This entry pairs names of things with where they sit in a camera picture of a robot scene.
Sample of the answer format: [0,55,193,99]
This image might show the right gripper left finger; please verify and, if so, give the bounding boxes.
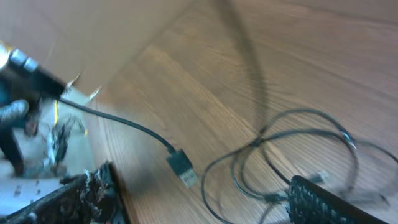
[1,161,127,224]

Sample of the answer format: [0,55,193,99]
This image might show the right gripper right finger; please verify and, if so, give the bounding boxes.
[287,175,386,224]

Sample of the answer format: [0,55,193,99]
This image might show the black USB cable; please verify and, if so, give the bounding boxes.
[200,107,398,224]
[58,98,200,190]

